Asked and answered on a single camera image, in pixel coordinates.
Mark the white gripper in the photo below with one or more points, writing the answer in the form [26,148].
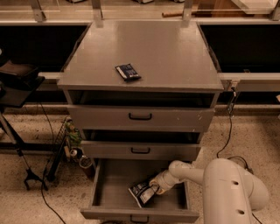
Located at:
[162,181]

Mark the blue white chip bag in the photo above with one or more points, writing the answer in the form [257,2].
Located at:
[142,193]

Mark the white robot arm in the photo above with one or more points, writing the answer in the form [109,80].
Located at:
[230,193]

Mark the grey bottom drawer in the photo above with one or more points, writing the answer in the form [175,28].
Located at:
[111,199]

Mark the grey drawer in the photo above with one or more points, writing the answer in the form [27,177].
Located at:
[141,115]
[111,199]
[146,145]

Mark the grey middle drawer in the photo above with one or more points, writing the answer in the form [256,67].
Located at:
[146,145]

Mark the green snack bag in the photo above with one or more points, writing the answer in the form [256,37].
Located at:
[73,134]

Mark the grey drawer cabinet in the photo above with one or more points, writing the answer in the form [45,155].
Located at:
[172,60]

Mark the grey top drawer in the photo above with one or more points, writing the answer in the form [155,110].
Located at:
[141,115]

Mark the brown cup with lid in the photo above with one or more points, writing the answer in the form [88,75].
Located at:
[86,165]

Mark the metal soda can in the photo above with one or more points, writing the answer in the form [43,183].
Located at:
[76,153]

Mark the dark blue snack packet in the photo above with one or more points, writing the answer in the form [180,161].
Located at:
[127,72]

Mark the black tripod stand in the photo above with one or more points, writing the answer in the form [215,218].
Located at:
[18,143]

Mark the black tray on stand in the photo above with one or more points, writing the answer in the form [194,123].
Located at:
[18,82]

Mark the black wire basket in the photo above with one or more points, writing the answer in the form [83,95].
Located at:
[57,152]

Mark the grey metal rail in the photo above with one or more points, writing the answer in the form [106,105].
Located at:
[251,82]

